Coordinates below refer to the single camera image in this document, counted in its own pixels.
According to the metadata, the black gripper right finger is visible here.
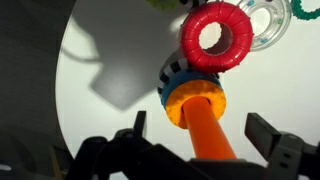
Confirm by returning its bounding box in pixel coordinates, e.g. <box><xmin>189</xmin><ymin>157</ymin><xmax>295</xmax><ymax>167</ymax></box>
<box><xmin>244</xmin><ymin>113</ymin><xmax>281</xmax><ymax>159</ymax></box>

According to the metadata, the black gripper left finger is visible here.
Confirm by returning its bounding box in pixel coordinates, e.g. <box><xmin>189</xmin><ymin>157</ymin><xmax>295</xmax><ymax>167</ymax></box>
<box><xmin>133</xmin><ymin>111</ymin><xmax>147</xmax><ymax>137</ymax></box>

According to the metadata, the orange bumpy ring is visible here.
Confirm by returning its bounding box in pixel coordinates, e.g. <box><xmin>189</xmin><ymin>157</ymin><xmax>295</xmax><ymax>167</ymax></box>
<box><xmin>165</xmin><ymin>79</ymin><xmax>227</xmax><ymax>130</ymax></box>

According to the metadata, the orange stacking toy post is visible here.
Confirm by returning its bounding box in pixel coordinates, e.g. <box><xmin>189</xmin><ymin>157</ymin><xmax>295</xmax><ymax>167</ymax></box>
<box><xmin>183</xmin><ymin>97</ymin><xmax>236</xmax><ymax>160</ymax></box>

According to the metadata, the blue studded ring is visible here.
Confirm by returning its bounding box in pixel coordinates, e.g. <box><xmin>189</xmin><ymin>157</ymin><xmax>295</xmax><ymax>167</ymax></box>
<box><xmin>160</xmin><ymin>69</ymin><xmax>223</xmax><ymax>109</ymax></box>

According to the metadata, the black white striped base ring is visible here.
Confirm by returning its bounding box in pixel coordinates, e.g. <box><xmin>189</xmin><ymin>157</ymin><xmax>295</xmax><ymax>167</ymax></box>
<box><xmin>156</xmin><ymin>48</ymin><xmax>190</xmax><ymax>97</ymax></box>

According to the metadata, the red ribbed ring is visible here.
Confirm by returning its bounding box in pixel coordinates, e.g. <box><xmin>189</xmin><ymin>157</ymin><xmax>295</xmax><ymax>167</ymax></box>
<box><xmin>180</xmin><ymin>1</ymin><xmax>255</xmax><ymax>74</ymax></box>

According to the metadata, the clear plastic bead ring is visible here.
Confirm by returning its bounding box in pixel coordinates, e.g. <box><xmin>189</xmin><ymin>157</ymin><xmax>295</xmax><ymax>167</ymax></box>
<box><xmin>237</xmin><ymin>0</ymin><xmax>293</xmax><ymax>52</ymax></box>

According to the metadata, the green thin ring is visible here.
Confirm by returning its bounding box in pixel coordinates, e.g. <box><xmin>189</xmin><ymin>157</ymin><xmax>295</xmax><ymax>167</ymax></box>
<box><xmin>290</xmin><ymin>0</ymin><xmax>320</xmax><ymax>21</ymax></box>

